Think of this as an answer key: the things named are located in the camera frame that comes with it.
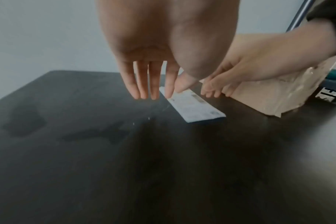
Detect person's left hand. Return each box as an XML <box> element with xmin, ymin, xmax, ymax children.
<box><xmin>95</xmin><ymin>0</ymin><xmax>240</xmax><ymax>101</ymax></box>

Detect person's right hand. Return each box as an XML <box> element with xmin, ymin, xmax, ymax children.
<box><xmin>200</xmin><ymin>21</ymin><xmax>336</xmax><ymax>99</ymax></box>

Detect brown cardboard box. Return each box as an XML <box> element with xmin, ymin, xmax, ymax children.
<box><xmin>198</xmin><ymin>33</ymin><xmax>336</xmax><ymax>118</ymax></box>

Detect person's right forearm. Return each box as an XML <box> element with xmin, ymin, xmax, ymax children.
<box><xmin>306</xmin><ymin>0</ymin><xmax>336</xmax><ymax>58</ymax></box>

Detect grey metal pole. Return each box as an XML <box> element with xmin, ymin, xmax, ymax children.
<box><xmin>285</xmin><ymin>0</ymin><xmax>317</xmax><ymax>33</ymax></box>

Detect black and green case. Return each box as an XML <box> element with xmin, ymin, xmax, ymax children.
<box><xmin>306</xmin><ymin>68</ymin><xmax>336</xmax><ymax>111</ymax></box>

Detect flat white carton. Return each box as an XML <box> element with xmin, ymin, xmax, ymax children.
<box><xmin>158</xmin><ymin>86</ymin><xmax>227</xmax><ymax>123</ymax></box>

